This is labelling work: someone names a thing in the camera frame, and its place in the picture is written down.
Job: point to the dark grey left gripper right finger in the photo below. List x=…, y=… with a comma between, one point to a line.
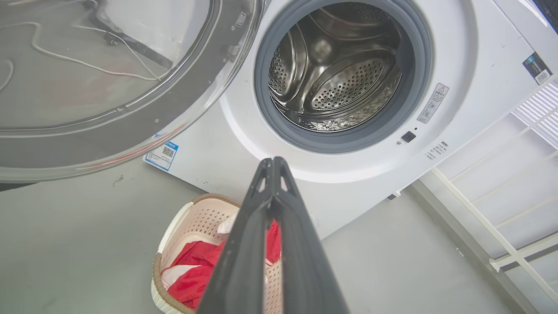
x=305, y=274

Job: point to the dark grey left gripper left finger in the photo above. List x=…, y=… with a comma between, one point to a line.
x=244, y=266

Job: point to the round black glass washer door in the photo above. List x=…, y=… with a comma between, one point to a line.
x=130, y=139

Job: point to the white front-load washing machine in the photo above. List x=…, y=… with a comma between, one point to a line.
x=475, y=65

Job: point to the white cloth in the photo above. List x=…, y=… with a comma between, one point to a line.
x=227, y=224

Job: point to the red garment with white trim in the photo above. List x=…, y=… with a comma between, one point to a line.
x=196, y=272

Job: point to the beige perforated laundry basket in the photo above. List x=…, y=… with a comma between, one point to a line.
x=205, y=218

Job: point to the blue and white QR sticker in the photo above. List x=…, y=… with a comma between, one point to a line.
x=162, y=155

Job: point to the stainless steel washer drum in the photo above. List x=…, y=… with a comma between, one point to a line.
x=344, y=83

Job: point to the white warning label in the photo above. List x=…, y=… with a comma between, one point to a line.
x=433, y=104

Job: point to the white vertical window blinds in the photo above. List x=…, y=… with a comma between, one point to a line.
x=538, y=113

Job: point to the black QR sticker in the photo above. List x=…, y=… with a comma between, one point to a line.
x=537, y=69

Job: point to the black washer display panel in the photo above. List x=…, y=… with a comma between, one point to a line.
x=550, y=11

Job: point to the white window frame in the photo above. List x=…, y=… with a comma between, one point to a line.
x=501, y=244

